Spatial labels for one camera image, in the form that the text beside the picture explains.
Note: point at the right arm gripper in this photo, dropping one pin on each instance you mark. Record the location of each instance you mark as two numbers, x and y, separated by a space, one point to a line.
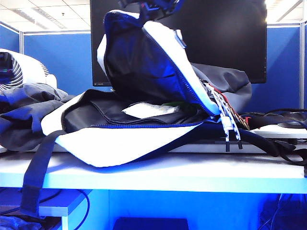
168 6

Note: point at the white and gray backpack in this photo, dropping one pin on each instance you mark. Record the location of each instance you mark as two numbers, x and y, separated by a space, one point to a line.
134 141

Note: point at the silver partition post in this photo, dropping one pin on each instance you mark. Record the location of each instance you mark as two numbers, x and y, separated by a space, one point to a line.
22 42
301 67

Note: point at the white desk fan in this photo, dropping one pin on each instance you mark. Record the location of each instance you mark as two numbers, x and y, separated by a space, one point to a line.
36 69

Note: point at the gray ribbed clothes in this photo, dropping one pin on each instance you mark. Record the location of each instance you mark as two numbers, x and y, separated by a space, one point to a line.
19 124

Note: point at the blue partition panel tall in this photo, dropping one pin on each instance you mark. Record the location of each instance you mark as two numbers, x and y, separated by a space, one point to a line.
283 67

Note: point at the blue partition panel narrow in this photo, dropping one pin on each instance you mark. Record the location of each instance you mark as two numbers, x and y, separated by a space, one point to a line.
9 36

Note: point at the dark bag on floor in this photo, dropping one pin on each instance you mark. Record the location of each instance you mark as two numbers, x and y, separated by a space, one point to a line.
19 224

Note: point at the white riser shelf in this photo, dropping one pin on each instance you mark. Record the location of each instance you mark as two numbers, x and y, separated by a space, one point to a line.
287 134

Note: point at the white paper inside backpack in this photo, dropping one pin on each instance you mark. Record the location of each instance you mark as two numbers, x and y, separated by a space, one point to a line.
148 110

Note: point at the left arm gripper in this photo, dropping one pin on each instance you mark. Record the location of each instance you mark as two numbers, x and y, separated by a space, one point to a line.
5 68

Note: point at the black computer monitor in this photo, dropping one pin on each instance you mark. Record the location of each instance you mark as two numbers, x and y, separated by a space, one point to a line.
227 36

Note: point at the black box under desk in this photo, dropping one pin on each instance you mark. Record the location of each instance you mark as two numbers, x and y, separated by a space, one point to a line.
151 224

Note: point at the blue partition panel wide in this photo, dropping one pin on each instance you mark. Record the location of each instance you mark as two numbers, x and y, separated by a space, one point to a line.
60 62

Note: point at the white under-desk shelf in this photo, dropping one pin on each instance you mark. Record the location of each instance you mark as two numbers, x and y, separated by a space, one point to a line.
60 210

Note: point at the long ceiling light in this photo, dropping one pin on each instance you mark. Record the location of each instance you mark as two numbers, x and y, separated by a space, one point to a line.
38 16
275 4

